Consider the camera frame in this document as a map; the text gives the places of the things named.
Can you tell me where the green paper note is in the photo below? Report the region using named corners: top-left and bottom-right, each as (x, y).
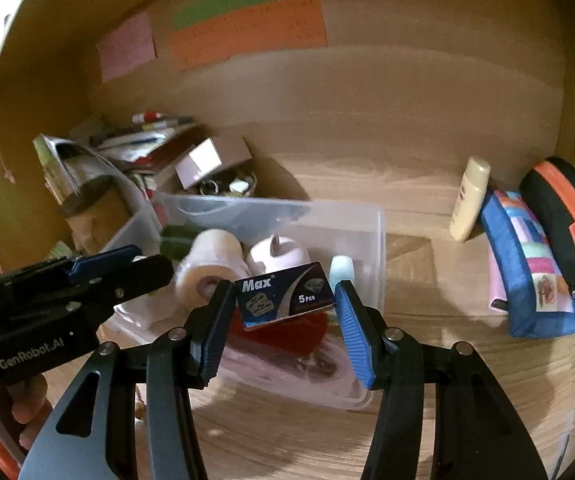
top-left (172, 0), bottom-right (278, 30)

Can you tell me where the small white cardboard box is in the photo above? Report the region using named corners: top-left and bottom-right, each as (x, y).
top-left (174, 137), bottom-right (253, 190)

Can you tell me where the pink paper note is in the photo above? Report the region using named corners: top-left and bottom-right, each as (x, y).
top-left (96, 11), bottom-right (157, 82)

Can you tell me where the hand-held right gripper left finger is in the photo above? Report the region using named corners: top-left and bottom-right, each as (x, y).
top-left (20, 280), bottom-right (238, 480)

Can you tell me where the red round item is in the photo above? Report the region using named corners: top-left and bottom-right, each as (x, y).
top-left (230, 310), bottom-right (329, 357)

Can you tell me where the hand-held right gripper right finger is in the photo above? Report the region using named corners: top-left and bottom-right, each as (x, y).
top-left (335, 280), bottom-right (548, 480)

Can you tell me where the dark blue razor blade box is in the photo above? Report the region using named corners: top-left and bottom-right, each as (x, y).
top-left (234, 261), bottom-right (337, 332)

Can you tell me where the pink flat case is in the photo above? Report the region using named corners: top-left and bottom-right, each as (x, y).
top-left (487, 245), bottom-right (511, 316)

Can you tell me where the wooden desktop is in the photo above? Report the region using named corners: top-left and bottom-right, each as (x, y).
top-left (32, 155), bottom-right (575, 480)

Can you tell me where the white tape roll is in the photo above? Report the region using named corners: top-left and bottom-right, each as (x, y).
top-left (174, 229), bottom-right (246, 311)

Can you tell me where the blue patchwork pencil case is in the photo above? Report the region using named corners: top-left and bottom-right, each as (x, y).
top-left (481, 190), bottom-right (575, 338)

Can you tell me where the cream lotion bottle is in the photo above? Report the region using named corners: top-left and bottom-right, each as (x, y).
top-left (449, 156), bottom-right (491, 242)

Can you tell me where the light blue capped item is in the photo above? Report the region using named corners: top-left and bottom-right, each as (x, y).
top-left (330, 255), bottom-right (355, 292)

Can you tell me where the person's left hand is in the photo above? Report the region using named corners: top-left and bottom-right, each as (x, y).
top-left (12, 374), bottom-right (53, 452)

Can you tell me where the green glass bottle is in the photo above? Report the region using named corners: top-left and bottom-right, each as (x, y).
top-left (160, 225), bottom-right (199, 262)

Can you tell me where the orange paper note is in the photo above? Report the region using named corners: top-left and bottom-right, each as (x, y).
top-left (170, 0), bottom-right (328, 72)

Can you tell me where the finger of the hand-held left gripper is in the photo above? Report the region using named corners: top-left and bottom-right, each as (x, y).
top-left (74, 254), bottom-right (174, 327)
top-left (64, 244), bottom-right (141, 282)

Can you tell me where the black and orange round case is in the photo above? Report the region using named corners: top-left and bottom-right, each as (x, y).
top-left (519, 157), bottom-right (575, 304)

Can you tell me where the pale pink round item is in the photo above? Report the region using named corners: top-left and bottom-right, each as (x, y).
top-left (246, 234), bottom-right (309, 281)

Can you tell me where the clear plastic bin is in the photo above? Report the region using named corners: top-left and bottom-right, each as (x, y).
top-left (154, 192), bottom-right (387, 409)

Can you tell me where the stack of books and papers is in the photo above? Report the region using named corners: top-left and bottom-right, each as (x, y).
top-left (94, 119), bottom-right (204, 192)

